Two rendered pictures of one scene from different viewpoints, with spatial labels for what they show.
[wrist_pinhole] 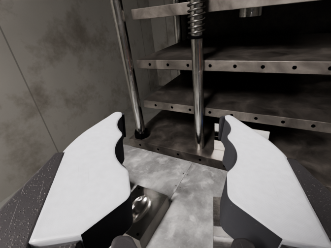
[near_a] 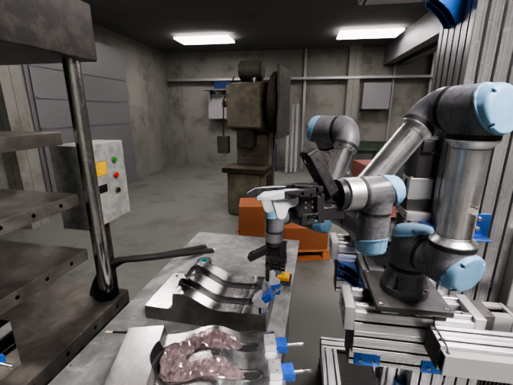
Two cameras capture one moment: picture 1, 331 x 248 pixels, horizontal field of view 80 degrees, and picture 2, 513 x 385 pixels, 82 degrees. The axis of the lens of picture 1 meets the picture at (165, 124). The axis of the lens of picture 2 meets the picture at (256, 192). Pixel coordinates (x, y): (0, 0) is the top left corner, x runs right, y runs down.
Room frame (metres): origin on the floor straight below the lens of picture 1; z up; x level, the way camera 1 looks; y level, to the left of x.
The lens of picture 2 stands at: (0.31, 0.55, 1.62)
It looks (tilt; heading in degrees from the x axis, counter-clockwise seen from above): 16 degrees down; 250
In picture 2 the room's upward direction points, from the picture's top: straight up
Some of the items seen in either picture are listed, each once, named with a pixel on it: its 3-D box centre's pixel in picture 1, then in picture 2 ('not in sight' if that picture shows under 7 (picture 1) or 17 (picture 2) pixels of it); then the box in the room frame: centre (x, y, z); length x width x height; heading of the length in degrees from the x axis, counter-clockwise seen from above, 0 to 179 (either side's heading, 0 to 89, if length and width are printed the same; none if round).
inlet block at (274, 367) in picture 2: not in sight; (290, 371); (-0.03, -0.09, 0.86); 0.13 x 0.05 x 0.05; 165
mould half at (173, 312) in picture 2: not in sight; (214, 292); (0.10, -0.55, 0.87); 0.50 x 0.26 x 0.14; 148
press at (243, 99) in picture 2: not in sight; (253, 139); (-1.28, -3.89, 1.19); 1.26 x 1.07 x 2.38; 60
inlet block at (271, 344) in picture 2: not in sight; (283, 344); (-0.06, -0.19, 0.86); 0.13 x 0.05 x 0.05; 165
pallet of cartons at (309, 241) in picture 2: not in sight; (280, 222); (-1.11, -2.47, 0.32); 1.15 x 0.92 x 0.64; 152
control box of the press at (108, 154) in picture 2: not in sight; (108, 275); (0.58, -1.10, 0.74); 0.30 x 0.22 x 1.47; 58
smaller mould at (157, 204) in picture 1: (140, 214); not in sight; (0.51, 0.14, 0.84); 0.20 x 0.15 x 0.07; 148
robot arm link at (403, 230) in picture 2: not in sight; (411, 244); (-0.46, -0.09, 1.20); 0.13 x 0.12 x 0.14; 87
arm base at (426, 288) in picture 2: not in sight; (405, 275); (-0.46, -0.10, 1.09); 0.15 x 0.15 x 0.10
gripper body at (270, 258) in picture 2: not in sight; (275, 254); (-0.14, -0.46, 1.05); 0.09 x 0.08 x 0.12; 148
